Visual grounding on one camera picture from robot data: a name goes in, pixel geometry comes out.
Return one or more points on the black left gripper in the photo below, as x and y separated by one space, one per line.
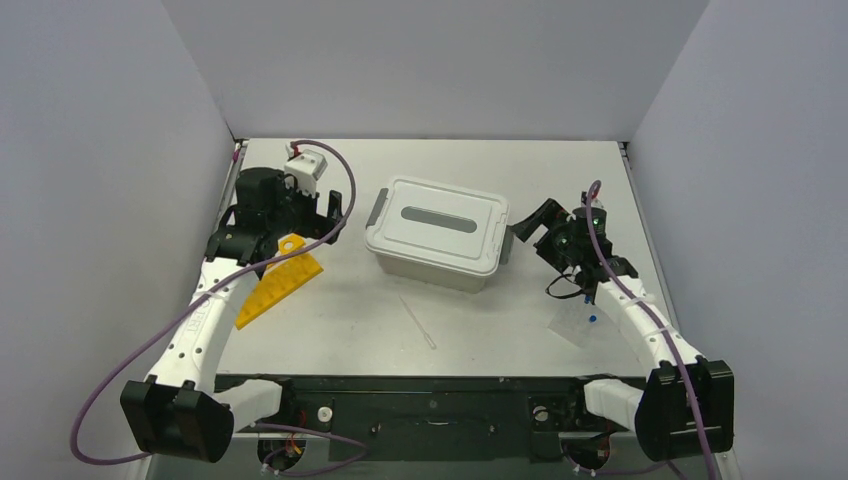
318 227

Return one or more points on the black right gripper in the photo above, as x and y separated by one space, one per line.
549 233

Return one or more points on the yellow test tube rack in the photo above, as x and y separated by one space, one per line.
279 281

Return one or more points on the white bin lid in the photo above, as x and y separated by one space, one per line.
440 225

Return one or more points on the beige plastic bin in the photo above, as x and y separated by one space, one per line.
437 265

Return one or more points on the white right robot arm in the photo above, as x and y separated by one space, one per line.
656 351

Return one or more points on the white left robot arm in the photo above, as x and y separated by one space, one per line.
176 410

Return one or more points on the clear glass stirring rod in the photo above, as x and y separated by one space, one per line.
420 327

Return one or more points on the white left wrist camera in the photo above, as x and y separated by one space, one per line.
303 169

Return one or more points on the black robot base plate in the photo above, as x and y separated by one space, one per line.
402 418

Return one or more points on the aluminium rail frame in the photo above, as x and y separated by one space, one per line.
622 457

